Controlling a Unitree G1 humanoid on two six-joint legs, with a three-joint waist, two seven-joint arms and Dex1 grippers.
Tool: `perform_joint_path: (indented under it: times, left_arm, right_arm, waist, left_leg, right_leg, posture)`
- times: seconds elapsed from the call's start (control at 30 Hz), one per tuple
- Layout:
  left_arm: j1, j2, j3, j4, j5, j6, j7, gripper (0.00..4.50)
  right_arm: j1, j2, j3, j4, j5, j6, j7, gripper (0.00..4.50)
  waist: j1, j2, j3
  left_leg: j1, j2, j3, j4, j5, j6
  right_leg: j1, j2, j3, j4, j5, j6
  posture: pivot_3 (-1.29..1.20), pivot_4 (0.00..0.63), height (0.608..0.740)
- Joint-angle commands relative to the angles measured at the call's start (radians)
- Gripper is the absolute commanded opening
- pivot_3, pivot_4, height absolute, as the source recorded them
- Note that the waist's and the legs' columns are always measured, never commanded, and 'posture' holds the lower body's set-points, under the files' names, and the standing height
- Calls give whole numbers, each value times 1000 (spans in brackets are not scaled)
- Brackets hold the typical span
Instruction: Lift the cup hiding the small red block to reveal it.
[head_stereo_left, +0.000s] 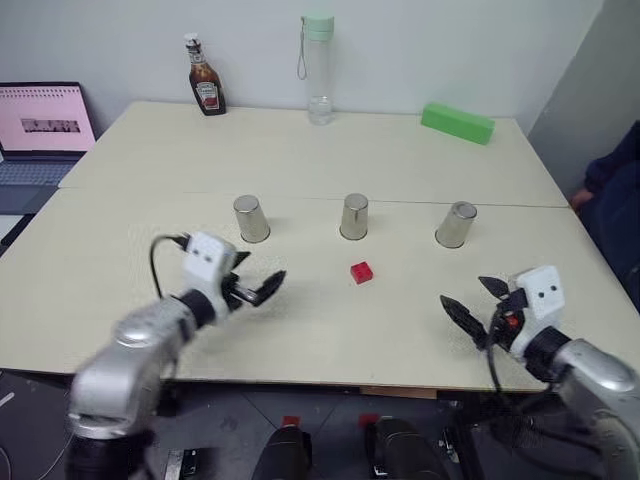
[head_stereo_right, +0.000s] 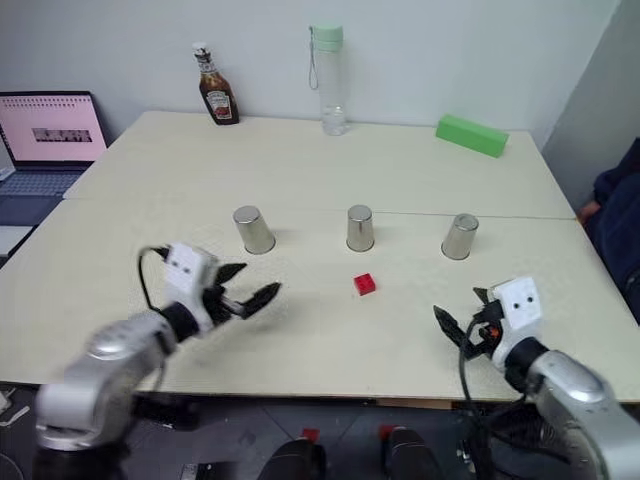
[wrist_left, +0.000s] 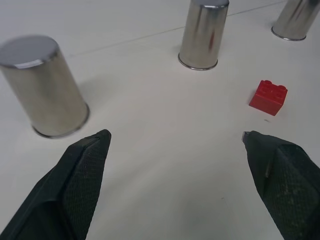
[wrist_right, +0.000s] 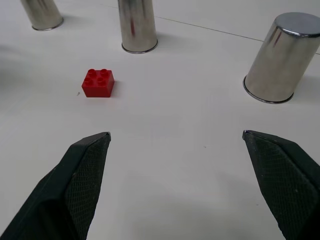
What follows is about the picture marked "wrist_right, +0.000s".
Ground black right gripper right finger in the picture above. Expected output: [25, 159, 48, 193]
[242, 129, 320, 240]

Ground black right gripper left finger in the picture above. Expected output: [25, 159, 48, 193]
[0, 131, 112, 240]

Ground red toy building brick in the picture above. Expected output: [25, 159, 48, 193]
[81, 68, 116, 98]

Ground inverted stainless steel cup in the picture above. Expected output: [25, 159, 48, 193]
[242, 12, 320, 104]
[19, 0, 64, 32]
[117, 0, 159, 55]

